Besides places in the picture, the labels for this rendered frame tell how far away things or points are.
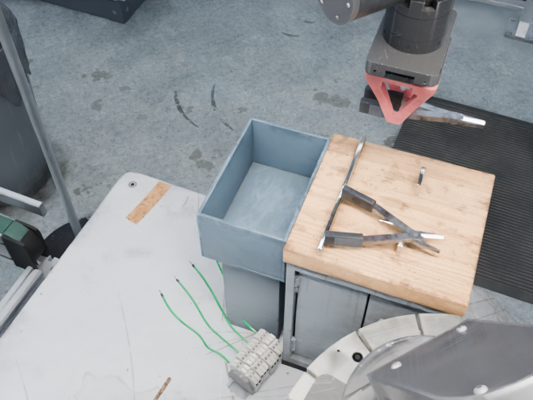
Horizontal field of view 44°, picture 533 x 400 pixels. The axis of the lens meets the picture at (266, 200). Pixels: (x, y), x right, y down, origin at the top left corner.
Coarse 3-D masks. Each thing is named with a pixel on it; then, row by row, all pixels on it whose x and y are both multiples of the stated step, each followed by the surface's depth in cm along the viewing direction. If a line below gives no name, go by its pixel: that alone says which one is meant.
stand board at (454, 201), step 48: (336, 144) 81; (336, 192) 76; (384, 192) 76; (432, 192) 76; (480, 192) 76; (288, 240) 72; (432, 240) 72; (480, 240) 72; (384, 288) 70; (432, 288) 68
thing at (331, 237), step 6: (330, 234) 69; (336, 234) 69; (342, 234) 69; (348, 234) 69; (354, 234) 69; (360, 234) 69; (324, 240) 70; (330, 240) 69; (336, 240) 69; (342, 240) 69; (348, 240) 69; (354, 240) 69; (360, 240) 69; (348, 246) 70; (354, 246) 70; (360, 246) 70
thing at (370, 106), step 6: (360, 102) 67; (366, 102) 67; (372, 102) 67; (378, 102) 67; (360, 108) 68; (366, 108) 68; (372, 108) 67; (378, 108) 67; (396, 108) 67; (372, 114) 68; (378, 114) 68
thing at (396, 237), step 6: (384, 234) 70; (390, 234) 70; (396, 234) 70; (402, 234) 70; (408, 234) 70; (366, 240) 69; (372, 240) 69; (378, 240) 69; (384, 240) 69; (390, 240) 69; (396, 240) 69; (402, 240) 69; (408, 240) 69
